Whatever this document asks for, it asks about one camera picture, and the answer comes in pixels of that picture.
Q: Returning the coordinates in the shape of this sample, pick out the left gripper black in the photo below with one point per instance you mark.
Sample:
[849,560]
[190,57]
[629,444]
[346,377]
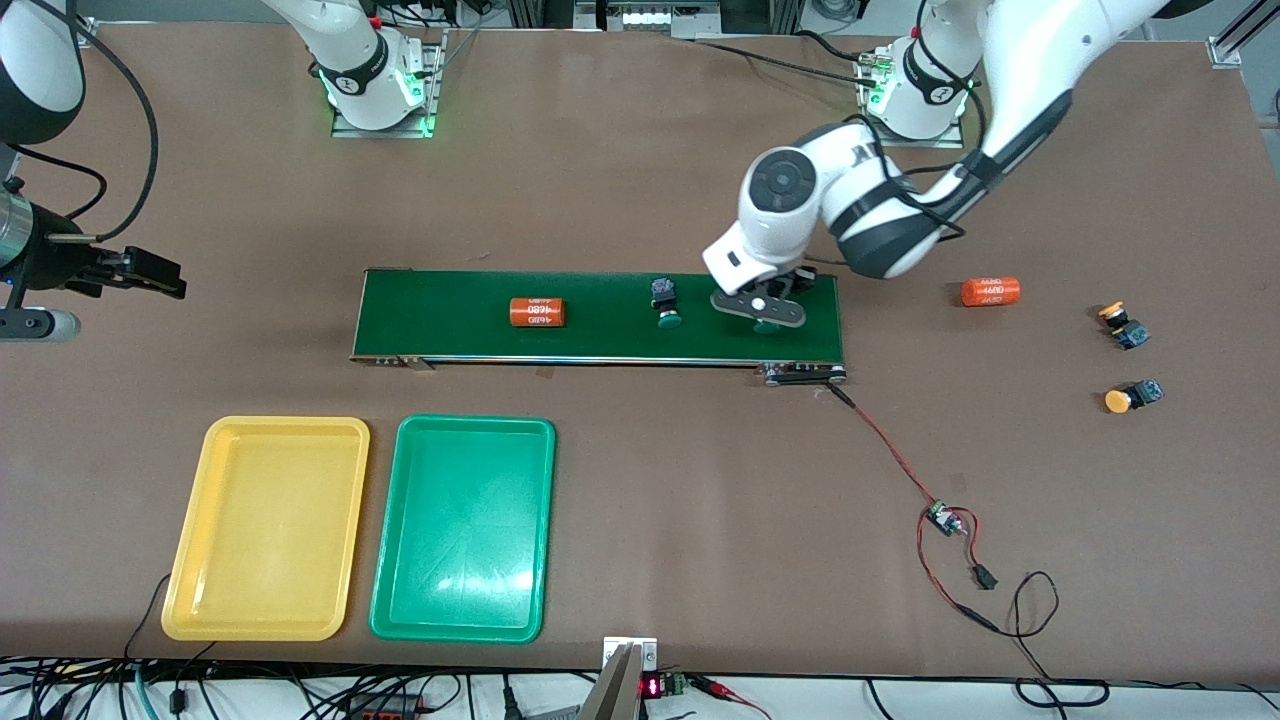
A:
[800,283]

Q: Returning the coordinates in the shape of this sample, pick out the green plastic tray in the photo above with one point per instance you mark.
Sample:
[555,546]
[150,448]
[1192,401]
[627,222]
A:
[462,530]

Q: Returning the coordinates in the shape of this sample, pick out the yellow plastic tray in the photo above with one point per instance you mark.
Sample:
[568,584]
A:
[265,530]

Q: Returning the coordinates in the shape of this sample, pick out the metal table corner bracket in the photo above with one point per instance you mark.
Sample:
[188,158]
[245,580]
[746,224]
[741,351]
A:
[1225,52]
[87,24]

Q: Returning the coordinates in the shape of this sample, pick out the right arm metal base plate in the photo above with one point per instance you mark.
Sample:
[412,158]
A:
[434,100]

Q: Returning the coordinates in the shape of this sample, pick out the yellow mushroom push button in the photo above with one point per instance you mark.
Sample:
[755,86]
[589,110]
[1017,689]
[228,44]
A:
[1130,332]
[1135,397]

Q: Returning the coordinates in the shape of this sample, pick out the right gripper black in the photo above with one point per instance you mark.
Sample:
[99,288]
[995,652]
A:
[52,262]

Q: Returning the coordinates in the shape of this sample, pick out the orange cylinder white print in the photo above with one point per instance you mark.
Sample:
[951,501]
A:
[538,312]
[990,291]

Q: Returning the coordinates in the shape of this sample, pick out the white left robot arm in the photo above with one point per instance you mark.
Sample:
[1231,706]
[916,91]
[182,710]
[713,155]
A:
[790,210]

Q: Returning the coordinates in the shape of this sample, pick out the red clip lead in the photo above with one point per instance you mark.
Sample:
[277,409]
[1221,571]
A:
[715,686]

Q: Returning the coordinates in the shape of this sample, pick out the red digit display module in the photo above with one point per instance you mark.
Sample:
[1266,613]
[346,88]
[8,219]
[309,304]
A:
[655,687]

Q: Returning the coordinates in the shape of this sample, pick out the small speed controller board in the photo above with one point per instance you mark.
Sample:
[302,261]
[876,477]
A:
[942,518]

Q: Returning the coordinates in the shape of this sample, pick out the green mushroom push button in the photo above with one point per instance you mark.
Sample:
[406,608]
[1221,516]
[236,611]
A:
[768,328]
[665,300]

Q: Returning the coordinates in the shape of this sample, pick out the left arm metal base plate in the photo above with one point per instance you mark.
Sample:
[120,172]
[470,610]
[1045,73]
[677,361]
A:
[930,143]

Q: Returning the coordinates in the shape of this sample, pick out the grey metal camera stand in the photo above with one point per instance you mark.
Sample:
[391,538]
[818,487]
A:
[615,690]

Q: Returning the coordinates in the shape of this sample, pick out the aluminium frame white connectors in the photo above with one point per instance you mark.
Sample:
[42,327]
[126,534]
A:
[645,18]

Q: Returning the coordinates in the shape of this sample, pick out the green belt conveyor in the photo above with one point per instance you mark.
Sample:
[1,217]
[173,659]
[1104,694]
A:
[600,345]

